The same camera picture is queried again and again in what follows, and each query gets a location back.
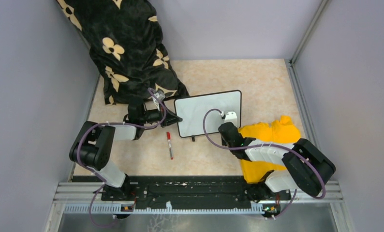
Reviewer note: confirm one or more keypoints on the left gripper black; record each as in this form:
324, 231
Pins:
171, 119

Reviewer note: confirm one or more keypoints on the red white marker pen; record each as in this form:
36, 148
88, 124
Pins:
169, 145

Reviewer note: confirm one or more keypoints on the white whiteboard black frame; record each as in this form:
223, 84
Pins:
203, 114

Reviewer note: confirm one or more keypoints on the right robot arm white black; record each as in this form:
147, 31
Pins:
305, 166

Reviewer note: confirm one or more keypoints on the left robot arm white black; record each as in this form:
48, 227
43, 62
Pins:
92, 147

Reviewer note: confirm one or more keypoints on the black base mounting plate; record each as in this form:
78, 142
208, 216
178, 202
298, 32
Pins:
198, 192

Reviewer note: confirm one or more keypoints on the black floral blanket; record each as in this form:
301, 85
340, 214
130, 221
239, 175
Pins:
126, 45

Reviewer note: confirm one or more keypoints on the yellow folded garment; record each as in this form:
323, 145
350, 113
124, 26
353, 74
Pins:
281, 130

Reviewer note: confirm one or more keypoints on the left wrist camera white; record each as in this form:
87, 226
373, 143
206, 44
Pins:
158, 96

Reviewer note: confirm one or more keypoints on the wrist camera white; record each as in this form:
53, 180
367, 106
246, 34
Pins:
158, 96
230, 117

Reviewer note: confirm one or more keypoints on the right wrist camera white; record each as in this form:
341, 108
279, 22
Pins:
230, 117

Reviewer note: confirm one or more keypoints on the aluminium frame rail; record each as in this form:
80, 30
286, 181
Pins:
84, 197

